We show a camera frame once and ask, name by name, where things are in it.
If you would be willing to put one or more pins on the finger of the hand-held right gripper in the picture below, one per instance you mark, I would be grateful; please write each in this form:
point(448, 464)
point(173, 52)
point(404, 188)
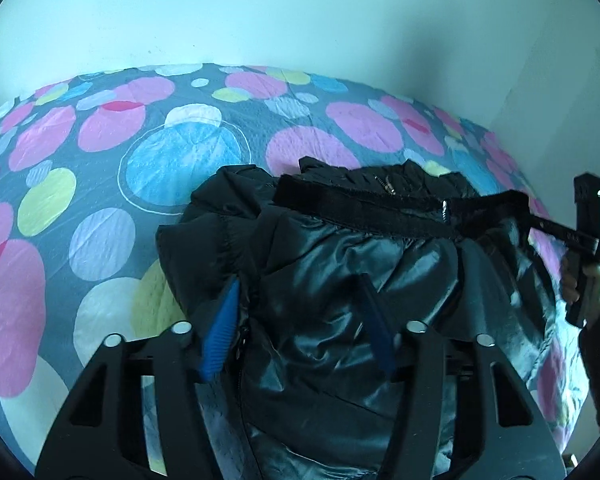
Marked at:
point(587, 205)
point(567, 234)

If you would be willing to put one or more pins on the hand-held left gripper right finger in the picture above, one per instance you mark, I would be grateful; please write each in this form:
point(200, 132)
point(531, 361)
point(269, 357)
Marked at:
point(380, 325)

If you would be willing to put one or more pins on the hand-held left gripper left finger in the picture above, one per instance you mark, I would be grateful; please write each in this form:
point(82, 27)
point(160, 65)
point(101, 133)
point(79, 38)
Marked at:
point(222, 330)

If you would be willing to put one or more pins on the black puffer jacket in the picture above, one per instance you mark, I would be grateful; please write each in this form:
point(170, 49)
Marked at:
point(340, 310)

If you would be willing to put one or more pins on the dotted colourful bedsheet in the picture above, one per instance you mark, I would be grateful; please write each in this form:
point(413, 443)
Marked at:
point(80, 160)

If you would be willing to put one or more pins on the person's right hand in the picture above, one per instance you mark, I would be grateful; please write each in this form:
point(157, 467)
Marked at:
point(570, 282)

